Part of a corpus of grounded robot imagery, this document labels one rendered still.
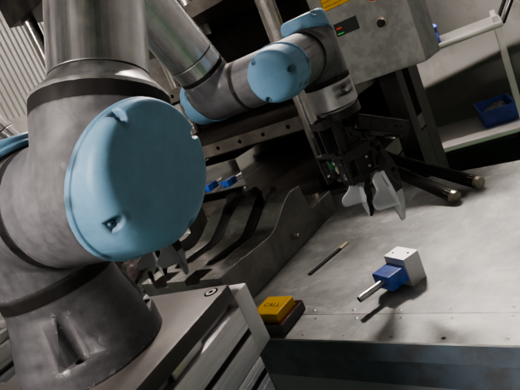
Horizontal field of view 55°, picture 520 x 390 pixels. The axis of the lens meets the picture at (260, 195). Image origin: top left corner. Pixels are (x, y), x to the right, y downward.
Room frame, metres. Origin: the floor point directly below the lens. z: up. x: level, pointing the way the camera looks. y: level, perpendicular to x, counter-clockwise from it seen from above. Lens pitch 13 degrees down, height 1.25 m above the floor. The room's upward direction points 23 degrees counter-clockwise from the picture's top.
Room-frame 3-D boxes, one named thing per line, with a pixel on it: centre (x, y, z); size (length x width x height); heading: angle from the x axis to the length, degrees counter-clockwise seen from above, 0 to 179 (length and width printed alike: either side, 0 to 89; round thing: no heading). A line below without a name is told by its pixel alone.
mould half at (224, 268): (1.23, 0.08, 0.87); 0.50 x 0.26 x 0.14; 139
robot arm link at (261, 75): (0.73, -0.09, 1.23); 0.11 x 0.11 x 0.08; 53
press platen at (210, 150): (2.33, -0.07, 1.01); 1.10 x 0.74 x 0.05; 49
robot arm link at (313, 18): (0.80, -0.16, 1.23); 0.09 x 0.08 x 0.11; 143
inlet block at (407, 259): (0.80, -0.14, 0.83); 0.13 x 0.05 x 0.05; 115
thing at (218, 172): (2.20, -0.03, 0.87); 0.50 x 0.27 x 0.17; 139
